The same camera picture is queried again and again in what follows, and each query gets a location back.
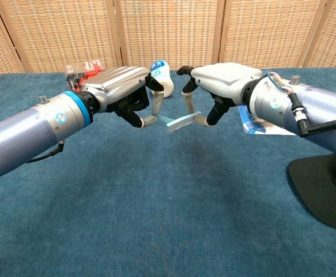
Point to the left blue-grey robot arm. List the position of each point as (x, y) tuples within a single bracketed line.
[(32, 130)]

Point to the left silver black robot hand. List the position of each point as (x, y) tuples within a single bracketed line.
[(116, 85)]

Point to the blue hair clip card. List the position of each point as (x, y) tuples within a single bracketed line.
[(260, 127)]

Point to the woven rattan folding screen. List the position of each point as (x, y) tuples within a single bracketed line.
[(170, 31)]

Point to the black baseball cap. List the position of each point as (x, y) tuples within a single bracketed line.
[(320, 190)]

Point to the clear box with red toy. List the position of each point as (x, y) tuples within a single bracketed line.
[(82, 73)]

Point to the white plastic bottle blue label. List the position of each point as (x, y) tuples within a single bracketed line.
[(163, 78)]

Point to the blue table mat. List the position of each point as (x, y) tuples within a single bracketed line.
[(127, 187)]

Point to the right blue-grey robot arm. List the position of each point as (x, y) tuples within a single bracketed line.
[(314, 115)]

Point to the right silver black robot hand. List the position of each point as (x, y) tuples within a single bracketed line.
[(225, 80)]

